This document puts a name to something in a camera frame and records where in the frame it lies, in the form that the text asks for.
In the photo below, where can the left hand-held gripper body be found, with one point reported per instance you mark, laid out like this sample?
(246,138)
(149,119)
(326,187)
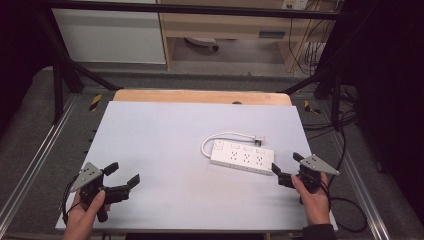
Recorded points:
(89,175)

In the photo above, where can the dark curtain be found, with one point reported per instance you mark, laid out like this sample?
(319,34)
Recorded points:
(16,43)
(393,100)

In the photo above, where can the black metal stand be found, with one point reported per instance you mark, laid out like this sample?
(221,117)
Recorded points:
(58,93)
(336,100)

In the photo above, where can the person's left hand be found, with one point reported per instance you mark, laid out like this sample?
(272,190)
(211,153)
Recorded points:
(81,216)

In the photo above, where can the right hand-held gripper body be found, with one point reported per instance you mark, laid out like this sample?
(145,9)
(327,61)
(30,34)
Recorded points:
(316,165)

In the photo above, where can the wooden table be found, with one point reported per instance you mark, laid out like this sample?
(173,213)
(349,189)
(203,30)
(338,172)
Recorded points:
(200,96)

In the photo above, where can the light wooden desk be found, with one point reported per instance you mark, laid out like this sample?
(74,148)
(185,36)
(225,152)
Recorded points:
(230,28)

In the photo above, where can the person's right hand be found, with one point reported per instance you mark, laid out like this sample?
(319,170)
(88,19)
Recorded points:
(316,205)

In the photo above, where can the white wall outlet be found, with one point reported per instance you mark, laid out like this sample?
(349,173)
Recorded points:
(295,4)

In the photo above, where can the yellow black tape marker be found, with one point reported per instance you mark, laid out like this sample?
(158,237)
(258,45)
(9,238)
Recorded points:
(95,102)
(310,107)

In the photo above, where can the white power strip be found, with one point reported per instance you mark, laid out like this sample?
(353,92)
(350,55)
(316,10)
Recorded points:
(243,158)

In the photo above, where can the white table cover board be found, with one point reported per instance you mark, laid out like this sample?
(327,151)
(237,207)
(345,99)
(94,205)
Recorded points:
(160,150)

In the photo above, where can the office chair base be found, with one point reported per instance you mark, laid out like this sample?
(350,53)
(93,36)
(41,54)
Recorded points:
(201,41)

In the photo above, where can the black metal frame bar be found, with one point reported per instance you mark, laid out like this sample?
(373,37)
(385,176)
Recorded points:
(186,9)

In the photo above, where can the white power plug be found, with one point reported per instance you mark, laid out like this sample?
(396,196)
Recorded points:
(259,139)

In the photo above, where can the aluminium rail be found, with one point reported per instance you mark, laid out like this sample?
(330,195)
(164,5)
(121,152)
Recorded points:
(363,190)
(36,146)

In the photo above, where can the white cabinet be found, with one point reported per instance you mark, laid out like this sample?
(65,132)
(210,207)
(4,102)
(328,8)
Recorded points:
(106,36)

